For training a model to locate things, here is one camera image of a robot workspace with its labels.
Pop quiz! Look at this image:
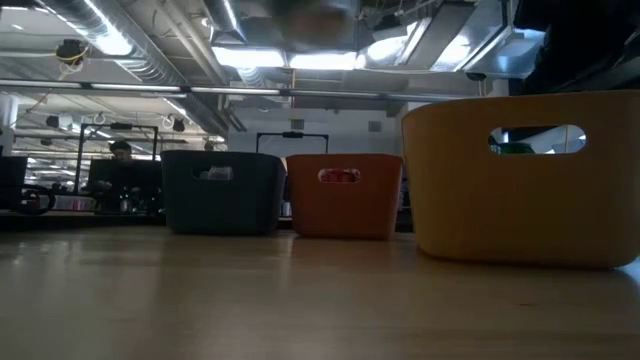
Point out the silver ventilation duct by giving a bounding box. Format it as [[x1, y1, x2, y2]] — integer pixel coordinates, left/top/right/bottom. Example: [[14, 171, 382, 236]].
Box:
[[42, 0, 231, 136]]

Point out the dark teal plastic bin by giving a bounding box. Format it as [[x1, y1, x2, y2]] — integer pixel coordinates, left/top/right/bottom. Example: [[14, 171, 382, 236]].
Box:
[[160, 149, 288, 236]]

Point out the yellow cable reel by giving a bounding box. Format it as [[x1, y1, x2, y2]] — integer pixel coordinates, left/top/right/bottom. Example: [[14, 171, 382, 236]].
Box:
[[54, 38, 91, 76]]

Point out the orange plastic bin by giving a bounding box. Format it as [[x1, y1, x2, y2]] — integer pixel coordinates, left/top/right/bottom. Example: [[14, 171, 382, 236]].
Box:
[[285, 153, 405, 242]]

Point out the yellow plastic bin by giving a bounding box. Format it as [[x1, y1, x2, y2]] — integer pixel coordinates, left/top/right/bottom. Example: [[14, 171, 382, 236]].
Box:
[[401, 89, 640, 271]]

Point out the bright ceiling light panel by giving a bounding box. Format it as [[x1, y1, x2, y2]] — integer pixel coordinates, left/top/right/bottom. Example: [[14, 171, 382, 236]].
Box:
[[212, 47, 359, 71]]

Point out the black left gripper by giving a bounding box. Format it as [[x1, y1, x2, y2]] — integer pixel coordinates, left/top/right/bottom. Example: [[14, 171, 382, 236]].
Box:
[[272, 0, 361, 49]]

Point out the white lemon soda can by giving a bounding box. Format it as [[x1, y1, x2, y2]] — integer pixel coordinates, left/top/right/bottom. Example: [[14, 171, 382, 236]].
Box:
[[206, 165, 235, 181]]

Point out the black aluminium table frame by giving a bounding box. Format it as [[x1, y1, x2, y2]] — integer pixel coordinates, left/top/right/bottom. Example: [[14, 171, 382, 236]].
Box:
[[0, 209, 416, 234]]

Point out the green soda can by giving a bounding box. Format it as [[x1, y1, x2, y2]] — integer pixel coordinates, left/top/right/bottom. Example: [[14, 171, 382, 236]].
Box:
[[492, 141, 537, 155]]

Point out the person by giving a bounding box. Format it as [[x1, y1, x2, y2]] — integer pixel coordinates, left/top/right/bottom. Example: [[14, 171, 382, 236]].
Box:
[[107, 139, 135, 162]]

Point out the black monitor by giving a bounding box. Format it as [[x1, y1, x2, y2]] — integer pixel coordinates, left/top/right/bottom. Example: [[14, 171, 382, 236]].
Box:
[[0, 155, 29, 210], [87, 158, 164, 214]]

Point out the black gantry frame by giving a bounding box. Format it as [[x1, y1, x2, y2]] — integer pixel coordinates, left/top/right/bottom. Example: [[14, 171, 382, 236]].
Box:
[[74, 123, 160, 194], [255, 131, 330, 155]]

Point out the long ceiling light strip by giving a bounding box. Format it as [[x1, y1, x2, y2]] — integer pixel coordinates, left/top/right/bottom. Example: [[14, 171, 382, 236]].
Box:
[[0, 78, 466, 104]]

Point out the red cola can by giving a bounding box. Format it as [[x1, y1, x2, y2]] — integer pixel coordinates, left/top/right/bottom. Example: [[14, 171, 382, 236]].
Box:
[[318, 168, 361, 184]]

